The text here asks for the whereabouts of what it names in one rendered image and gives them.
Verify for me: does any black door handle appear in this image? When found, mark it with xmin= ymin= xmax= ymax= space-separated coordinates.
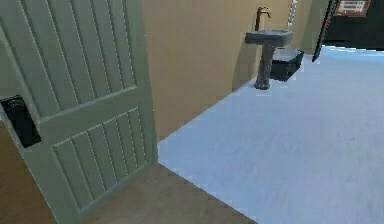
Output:
xmin=0 ymin=95 xmax=43 ymax=149

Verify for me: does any grey pedestal sink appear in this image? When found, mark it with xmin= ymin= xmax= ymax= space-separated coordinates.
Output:
xmin=244 ymin=29 xmax=295 ymax=90

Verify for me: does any pale green panelled door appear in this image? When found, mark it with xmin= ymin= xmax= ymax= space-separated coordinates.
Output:
xmin=0 ymin=0 xmax=159 ymax=224

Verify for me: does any dark room door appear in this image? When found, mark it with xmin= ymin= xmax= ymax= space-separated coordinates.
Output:
xmin=311 ymin=0 xmax=336 ymax=63

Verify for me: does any red framed wall picture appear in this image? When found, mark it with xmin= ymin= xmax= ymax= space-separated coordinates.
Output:
xmin=333 ymin=0 xmax=372 ymax=18

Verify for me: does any white wall fixture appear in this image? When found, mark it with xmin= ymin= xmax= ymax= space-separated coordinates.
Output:
xmin=287 ymin=0 xmax=298 ymax=27

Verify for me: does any brown sink faucet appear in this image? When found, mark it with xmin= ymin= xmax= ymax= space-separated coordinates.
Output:
xmin=254 ymin=6 xmax=272 ymax=32

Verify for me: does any black bin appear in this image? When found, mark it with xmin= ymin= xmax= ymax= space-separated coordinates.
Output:
xmin=269 ymin=48 xmax=305 ymax=82

